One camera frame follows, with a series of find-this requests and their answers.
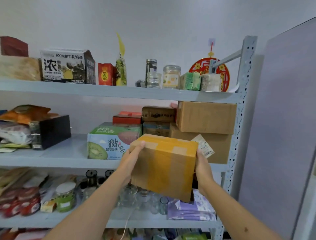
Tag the person's left hand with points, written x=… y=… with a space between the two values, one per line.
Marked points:
x=128 y=163

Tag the person's right hand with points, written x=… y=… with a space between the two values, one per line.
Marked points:
x=203 y=175

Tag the kiwi fruit carton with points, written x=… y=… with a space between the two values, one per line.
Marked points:
x=106 y=146

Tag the wide clear-taped cardboard box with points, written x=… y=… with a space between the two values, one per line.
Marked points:
x=219 y=148

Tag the small yellow-taped cardboard box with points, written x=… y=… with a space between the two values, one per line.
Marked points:
x=163 y=168

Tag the long taped cardboard box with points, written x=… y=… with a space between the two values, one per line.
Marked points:
x=155 y=128

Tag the grey metal shelves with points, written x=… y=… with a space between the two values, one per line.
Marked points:
x=98 y=92

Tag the person's right forearm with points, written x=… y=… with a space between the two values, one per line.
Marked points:
x=237 y=217

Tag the person's left forearm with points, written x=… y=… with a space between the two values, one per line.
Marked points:
x=89 y=212

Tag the purple patterned white bag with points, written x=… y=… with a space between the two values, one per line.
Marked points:
x=205 y=200

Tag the group of clear glass cups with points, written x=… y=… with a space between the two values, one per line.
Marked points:
x=128 y=195

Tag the plain purple bag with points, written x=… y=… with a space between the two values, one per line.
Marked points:
x=190 y=212

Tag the bright green packet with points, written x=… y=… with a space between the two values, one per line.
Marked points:
x=195 y=236

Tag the white-lid green-label jar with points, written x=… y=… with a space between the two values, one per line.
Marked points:
x=65 y=197

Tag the small dark canister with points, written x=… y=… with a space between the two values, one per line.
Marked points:
x=140 y=83

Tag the large black box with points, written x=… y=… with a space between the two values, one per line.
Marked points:
x=54 y=131

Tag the ribbed clear plastic jar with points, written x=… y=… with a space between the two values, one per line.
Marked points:
x=154 y=81

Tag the yellow green snack bag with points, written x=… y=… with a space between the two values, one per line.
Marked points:
x=121 y=71

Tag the red yellow-label packet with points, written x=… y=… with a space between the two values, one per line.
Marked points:
x=105 y=74

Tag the white paper sheet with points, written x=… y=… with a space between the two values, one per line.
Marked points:
x=234 y=88

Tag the light green tea packet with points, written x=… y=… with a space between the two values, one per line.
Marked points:
x=196 y=82

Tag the green patterned tea packet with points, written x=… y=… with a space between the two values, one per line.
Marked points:
x=186 y=81

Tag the labelled clear plastic jar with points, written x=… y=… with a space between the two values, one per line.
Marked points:
x=171 y=78

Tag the metal-lid glass jar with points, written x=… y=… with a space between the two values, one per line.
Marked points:
x=151 y=64

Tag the red round-label pouch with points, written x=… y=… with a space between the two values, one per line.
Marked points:
x=11 y=209
x=30 y=205

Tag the red knot ornament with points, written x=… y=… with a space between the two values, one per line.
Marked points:
x=201 y=65

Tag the orange snack bag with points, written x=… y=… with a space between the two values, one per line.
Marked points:
x=27 y=112

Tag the white black milk carton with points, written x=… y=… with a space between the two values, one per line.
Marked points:
x=64 y=66

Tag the yellow flat packet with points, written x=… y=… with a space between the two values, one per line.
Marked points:
x=12 y=176

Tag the pale green flat packet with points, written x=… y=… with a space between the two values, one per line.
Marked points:
x=12 y=146

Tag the pale printed snack packet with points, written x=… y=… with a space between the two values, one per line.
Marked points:
x=14 y=132

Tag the red yellow snack bag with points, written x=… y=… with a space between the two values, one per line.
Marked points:
x=24 y=235

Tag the tan textured packet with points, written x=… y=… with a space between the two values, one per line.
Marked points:
x=19 y=68

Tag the dark red patterned box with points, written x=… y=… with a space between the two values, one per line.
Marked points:
x=13 y=47

